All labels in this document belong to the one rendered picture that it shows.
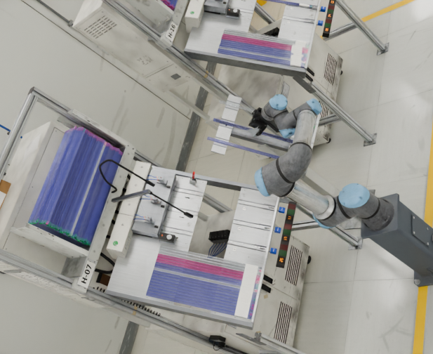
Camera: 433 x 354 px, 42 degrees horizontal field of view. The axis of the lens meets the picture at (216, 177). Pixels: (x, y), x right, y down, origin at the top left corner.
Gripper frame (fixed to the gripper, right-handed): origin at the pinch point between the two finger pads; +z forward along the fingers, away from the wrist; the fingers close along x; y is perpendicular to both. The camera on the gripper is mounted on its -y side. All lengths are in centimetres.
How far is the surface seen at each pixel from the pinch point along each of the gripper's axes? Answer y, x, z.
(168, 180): 32, 34, 20
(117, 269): 40, 84, 28
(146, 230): 34, 63, 20
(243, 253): -13, 60, 7
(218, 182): 7.7, 26.9, 16.1
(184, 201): 20, 42, 22
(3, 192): 104, 67, 32
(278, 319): -55, 76, 51
